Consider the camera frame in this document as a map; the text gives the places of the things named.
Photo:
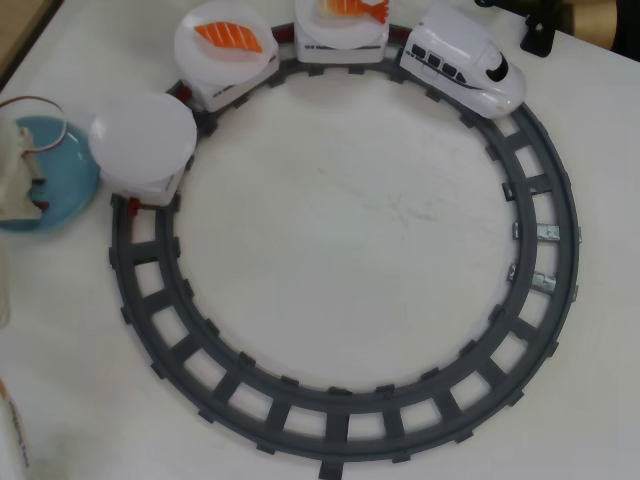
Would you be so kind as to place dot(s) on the blue round dish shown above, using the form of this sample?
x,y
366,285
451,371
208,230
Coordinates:
x,y
75,170

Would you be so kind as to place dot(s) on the silver tape piece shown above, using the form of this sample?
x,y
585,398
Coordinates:
x,y
545,281
547,232

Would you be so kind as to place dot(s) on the white round plastic plate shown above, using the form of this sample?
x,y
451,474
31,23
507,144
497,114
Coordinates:
x,y
215,65
340,35
145,140

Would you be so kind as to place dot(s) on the white Shinkansen toy locomotive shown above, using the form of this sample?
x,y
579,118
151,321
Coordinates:
x,y
450,45

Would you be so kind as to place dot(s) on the orange salmon toy sushi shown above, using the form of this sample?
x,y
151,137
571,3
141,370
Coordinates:
x,y
230,35

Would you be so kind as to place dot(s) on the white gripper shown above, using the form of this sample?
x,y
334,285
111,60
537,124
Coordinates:
x,y
20,197

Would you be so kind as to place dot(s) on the orange shrimp toy sushi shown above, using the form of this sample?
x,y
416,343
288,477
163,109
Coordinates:
x,y
345,7

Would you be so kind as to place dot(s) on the gray circular toy track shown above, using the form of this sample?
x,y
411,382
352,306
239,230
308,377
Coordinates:
x,y
350,425

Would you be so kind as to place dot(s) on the black clamp mount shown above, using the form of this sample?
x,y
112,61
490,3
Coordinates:
x,y
537,35

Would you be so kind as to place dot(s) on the red train coupler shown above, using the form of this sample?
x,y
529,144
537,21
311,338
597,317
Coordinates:
x,y
134,202
283,34
183,93

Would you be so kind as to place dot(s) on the white toy train wagon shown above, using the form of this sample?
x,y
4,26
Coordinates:
x,y
220,95
150,192
340,55

